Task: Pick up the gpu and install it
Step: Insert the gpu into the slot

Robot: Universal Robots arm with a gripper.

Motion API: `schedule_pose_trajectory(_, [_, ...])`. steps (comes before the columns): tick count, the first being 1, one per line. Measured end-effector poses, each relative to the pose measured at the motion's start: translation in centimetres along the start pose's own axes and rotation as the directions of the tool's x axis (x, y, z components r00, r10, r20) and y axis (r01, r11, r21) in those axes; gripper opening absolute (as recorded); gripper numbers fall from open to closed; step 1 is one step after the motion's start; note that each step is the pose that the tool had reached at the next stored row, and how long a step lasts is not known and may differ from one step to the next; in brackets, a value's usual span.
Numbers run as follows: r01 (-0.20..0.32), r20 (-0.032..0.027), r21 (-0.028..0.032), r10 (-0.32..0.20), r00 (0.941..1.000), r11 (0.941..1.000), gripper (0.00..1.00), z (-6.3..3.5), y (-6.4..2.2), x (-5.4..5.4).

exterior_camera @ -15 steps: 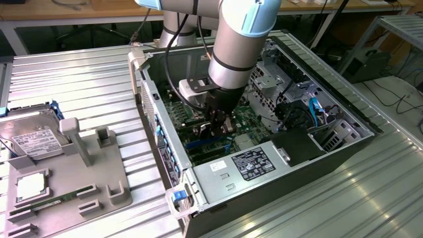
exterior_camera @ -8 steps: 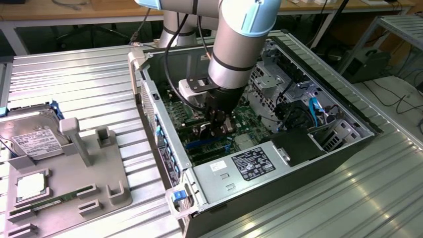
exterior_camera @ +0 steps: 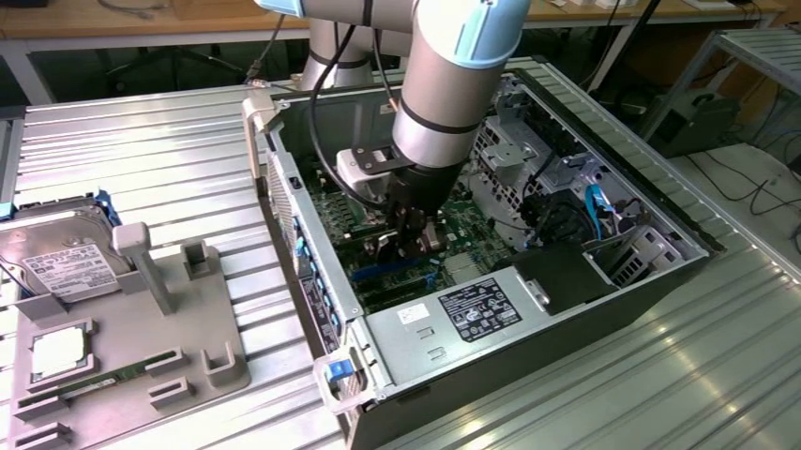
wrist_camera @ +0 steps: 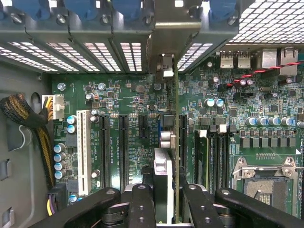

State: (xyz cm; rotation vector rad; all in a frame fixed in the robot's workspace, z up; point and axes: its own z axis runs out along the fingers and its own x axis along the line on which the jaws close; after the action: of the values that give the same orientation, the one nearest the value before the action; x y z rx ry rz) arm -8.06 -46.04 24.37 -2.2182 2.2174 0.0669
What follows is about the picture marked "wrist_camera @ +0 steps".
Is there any black RAM slot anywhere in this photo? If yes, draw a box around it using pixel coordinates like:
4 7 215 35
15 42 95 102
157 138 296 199
210 125 221 193
220 124 230 190

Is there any black long expansion slot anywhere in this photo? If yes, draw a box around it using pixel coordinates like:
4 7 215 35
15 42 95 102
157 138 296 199
118 114 130 186
99 114 111 189
179 114 189 167

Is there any CPU socket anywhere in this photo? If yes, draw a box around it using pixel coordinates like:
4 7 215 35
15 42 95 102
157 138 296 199
231 155 300 214

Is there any white expansion slot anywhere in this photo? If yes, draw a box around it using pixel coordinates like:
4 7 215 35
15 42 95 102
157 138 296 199
76 109 92 196

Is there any black short expansion slot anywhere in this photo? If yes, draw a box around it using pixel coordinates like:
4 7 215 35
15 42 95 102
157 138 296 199
138 114 149 140

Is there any green motherboard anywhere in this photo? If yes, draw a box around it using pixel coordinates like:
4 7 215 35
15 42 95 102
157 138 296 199
51 47 304 214

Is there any open black PC case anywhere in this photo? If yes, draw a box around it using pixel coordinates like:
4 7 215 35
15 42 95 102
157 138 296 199
0 0 304 228

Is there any blue card retainer clip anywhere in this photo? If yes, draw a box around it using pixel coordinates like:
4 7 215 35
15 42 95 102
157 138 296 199
113 0 144 22
210 0 237 22
20 0 51 21
64 0 97 21

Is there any yellow purple wire plug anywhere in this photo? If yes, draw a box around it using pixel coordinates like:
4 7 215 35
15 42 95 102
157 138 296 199
46 182 68 217

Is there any red black twisted wire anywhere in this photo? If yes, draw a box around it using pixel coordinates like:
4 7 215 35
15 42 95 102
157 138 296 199
227 60 304 87

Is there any braided power wire bundle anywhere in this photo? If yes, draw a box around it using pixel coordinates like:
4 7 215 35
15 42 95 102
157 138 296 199
0 93 65 190

